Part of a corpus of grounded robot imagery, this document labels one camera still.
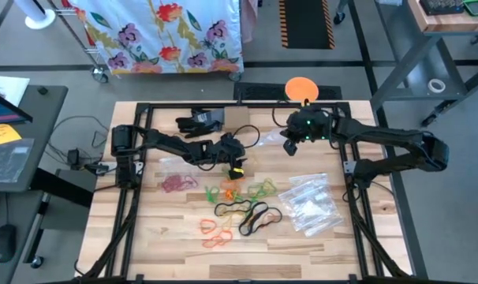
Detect computer monitor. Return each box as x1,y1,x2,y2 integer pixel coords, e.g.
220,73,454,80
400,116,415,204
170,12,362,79
0,87,34,126

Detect chrome wire rack cart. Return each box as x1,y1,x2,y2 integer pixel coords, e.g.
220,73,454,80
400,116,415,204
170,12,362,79
45,0,242,84

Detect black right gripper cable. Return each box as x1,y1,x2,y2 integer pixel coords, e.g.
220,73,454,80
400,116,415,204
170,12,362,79
271,100,293,128

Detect stack of clear plastic bags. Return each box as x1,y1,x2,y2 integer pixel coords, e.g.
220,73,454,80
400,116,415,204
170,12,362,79
278,172,345,237

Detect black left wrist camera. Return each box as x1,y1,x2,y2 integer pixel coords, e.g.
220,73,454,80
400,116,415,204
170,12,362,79
227,164,247,181

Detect black computer mouse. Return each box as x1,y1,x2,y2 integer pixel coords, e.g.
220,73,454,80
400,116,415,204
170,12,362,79
0,223,18,264

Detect white tape roll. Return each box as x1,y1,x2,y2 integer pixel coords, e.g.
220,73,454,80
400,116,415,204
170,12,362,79
427,78,446,95

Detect white floral cloth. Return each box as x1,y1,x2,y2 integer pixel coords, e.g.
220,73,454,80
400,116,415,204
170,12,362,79
69,0,245,77

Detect pink cloth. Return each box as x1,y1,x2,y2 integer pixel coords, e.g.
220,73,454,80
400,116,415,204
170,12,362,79
241,0,260,45

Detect white round pedestal base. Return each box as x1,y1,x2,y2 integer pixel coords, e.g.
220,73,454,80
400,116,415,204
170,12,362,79
13,0,57,31

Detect black desk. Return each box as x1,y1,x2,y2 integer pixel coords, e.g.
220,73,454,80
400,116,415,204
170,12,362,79
0,84,99,284

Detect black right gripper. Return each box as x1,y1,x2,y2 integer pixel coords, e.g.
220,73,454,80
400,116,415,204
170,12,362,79
279,108,335,157

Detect gray workbench with wooden top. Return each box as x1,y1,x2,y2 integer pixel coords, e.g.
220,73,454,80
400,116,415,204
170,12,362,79
371,0,478,128

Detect yellow rubber band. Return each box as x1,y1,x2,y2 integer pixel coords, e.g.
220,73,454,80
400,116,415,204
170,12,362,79
218,204,240,232
261,177,279,196

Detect green rubber band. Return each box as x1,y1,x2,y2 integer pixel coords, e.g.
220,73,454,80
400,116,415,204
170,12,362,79
246,181,271,200
204,185,221,204

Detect clear plastic zip bag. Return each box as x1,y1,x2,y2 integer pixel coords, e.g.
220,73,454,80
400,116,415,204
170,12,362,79
257,129,289,149
159,156,200,194

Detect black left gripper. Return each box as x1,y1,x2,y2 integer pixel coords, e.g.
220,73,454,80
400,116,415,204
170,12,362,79
218,133,248,167

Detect black and gray work glove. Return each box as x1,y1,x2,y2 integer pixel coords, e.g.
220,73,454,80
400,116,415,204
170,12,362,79
175,109,226,139

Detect white paper sheet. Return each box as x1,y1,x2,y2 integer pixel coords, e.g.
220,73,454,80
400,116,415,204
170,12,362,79
0,74,31,107

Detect orange bowl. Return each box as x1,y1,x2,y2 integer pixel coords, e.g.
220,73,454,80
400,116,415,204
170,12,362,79
285,77,320,102

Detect black mat with hazard stripes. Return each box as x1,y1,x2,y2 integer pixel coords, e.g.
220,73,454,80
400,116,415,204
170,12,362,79
278,0,336,50

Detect black ribbed floor mat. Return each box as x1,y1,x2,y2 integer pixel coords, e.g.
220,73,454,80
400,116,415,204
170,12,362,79
233,81,343,101

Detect yellow sticky note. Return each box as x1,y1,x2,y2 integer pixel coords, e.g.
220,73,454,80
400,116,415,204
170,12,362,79
0,124,23,146

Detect black floor cables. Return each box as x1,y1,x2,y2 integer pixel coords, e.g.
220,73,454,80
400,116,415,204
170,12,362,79
47,115,110,166

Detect green plastic tray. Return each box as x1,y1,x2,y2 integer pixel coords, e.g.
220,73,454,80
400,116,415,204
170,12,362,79
462,0,478,17

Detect wide black rubber band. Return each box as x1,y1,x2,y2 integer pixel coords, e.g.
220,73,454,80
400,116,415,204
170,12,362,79
214,199,254,219
237,201,283,237

